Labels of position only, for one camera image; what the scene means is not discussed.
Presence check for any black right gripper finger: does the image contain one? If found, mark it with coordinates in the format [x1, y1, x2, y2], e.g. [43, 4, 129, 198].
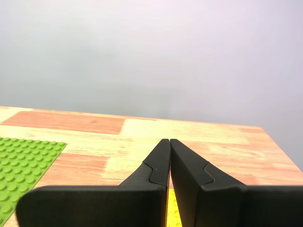
[15, 139, 171, 227]
[170, 139, 303, 227]

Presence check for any yellow rectangular toy brick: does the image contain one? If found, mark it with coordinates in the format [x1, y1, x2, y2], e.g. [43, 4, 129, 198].
[165, 188, 183, 227]

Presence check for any green studded baseplate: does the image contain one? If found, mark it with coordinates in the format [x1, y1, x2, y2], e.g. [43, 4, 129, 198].
[0, 137, 68, 225]

